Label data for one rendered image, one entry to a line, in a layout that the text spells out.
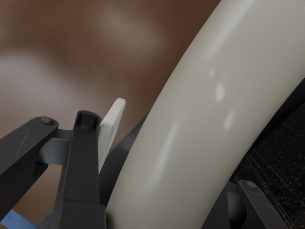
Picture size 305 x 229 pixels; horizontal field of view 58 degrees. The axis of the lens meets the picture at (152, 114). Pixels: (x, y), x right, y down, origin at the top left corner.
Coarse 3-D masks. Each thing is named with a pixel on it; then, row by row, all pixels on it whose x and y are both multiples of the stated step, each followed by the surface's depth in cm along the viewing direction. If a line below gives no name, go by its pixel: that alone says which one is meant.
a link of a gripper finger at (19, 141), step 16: (32, 128) 12; (48, 128) 13; (0, 144) 10; (16, 144) 10; (32, 144) 11; (0, 160) 9; (16, 160) 9; (32, 160) 11; (0, 176) 8; (16, 176) 10; (32, 176) 12; (0, 192) 9; (16, 192) 10; (0, 208) 9
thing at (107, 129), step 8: (120, 104) 19; (112, 112) 17; (120, 112) 18; (104, 120) 15; (112, 120) 15; (104, 128) 14; (112, 128) 15; (104, 136) 14; (112, 136) 16; (104, 144) 15; (104, 152) 15; (104, 160) 17
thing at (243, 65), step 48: (240, 0) 6; (288, 0) 6; (192, 48) 7; (240, 48) 6; (288, 48) 6; (192, 96) 7; (240, 96) 6; (288, 96) 7; (144, 144) 7; (192, 144) 7; (240, 144) 7; (144, 192) 7; (192, 192) 7
